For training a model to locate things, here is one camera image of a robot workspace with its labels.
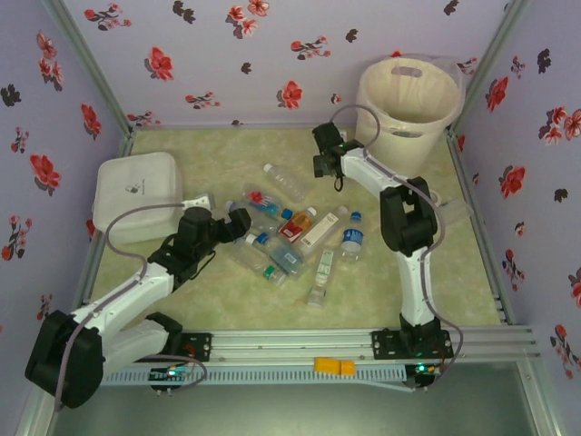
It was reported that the clear crushed bottle white cap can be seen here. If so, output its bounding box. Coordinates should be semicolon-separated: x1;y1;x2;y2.
233;233;273;276

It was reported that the clear bottle green cap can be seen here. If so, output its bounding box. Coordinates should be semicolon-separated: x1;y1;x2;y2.
261;265;290;287

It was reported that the bottle red orange label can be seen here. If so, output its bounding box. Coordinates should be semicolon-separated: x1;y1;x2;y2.
276;207;319;242

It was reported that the square bottle blue label blue cap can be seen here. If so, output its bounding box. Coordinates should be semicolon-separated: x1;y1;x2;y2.
256;232;308;276

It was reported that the cream plastic waste bin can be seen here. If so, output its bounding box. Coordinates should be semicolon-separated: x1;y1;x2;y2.
355;54;468;176

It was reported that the clear bottle red flower print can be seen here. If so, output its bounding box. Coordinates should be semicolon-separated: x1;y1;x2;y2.
242;183;294;220

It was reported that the clear unlabelled bottle white cap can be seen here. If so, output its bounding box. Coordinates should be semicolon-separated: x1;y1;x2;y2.
262;163;309;203

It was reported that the white lidded plastic box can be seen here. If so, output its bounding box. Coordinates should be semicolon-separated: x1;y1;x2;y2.
92;152;185;246

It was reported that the clear bottle green white label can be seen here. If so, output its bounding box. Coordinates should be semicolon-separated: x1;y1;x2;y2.
307;247;337;309

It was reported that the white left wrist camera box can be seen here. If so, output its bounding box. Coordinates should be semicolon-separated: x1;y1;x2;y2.
183;193;215;211

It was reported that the grey left arm cable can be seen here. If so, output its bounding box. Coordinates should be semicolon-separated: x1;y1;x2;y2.
54;202;209;412

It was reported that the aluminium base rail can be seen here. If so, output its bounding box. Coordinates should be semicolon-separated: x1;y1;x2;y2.
103;325;541;364

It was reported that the grey slotted cable duct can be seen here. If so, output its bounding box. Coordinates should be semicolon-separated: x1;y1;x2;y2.
102;366;408;388

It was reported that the aluminium frame post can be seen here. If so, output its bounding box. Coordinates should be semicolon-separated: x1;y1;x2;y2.
448;0;532;137
43;0;136;137

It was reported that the aluminium lower frame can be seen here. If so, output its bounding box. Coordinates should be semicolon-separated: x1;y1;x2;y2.
15;358;566;436

